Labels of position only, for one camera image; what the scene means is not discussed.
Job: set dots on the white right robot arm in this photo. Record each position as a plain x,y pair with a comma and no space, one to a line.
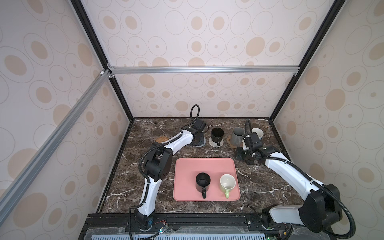
322,206

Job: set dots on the silver aluminium rail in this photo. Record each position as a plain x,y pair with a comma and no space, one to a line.
32,169
112,71

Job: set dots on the grey mug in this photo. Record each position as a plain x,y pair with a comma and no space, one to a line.
237,137

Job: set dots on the grey woven coaster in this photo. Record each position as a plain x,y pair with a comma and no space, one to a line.
200,145

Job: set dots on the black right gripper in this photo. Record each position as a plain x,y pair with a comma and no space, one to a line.
238,152

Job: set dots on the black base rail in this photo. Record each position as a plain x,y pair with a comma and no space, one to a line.
228,226

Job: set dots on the rattan woven coaster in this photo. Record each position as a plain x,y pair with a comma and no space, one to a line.
162,139

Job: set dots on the silver aluminium rail left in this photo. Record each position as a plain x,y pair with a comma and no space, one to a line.
32,169

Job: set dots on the black mug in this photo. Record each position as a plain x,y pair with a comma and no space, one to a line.
203,181
217,135

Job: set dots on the multicolour woven coaster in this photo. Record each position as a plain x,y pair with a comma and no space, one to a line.
214,144

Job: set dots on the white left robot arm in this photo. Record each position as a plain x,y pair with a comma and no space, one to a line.
155,165

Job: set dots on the black corner frame post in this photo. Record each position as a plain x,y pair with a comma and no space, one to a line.
94,40
319,36

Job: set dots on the paw print coaster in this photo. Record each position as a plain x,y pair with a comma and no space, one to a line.
229,142

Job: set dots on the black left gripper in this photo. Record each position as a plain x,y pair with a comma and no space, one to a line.
201,140

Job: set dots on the white mug green handle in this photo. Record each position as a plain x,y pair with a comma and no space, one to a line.
227,184

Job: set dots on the black corner frame post left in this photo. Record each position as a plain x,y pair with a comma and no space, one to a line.
94,40

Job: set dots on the silver aluminium rail back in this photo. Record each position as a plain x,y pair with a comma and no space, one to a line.
112,71

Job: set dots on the black corner frame post right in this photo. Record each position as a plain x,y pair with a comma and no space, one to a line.
319,36

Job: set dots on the light blue mug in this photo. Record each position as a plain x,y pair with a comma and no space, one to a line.
259,132

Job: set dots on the pink tray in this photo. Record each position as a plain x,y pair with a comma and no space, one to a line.
185,179

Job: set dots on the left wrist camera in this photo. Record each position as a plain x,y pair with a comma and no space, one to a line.
199,125

